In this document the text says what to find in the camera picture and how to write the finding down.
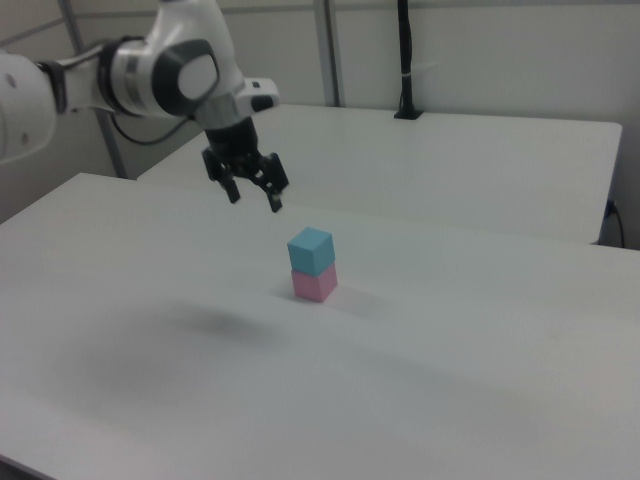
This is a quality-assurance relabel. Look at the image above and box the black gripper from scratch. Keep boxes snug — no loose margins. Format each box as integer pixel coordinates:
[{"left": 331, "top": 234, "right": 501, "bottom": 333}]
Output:
[{"left": 201, "top": 115, "right": 290, "bottom": 214}]

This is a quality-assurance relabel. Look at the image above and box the blue cube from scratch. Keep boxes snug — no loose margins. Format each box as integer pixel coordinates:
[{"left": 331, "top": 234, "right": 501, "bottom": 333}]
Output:
[{"left": 287, "top": 226, "right": 335, "bottom": 278}]

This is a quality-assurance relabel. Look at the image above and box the pink cube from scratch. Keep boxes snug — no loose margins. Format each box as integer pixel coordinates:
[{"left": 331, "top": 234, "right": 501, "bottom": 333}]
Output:
[{"left": 291, "top": 262, "right": 339, "bottom": 304}]

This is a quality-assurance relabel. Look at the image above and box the white rear table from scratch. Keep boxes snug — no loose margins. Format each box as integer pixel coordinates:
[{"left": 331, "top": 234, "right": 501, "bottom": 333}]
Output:
[{"left": 135, "top": 103, "right": 624, "bottom": 246}]

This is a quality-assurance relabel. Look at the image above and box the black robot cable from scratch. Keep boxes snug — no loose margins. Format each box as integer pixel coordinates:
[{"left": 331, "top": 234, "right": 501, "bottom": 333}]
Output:
[{"left": 110, "top": 110, "right": 197, "bottom": 147}]

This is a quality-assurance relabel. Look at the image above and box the black camera stand pole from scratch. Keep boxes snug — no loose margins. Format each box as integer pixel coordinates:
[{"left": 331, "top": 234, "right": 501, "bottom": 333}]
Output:
[{"left": 393, "top": 0, "right": 425, "bottom": 121}]

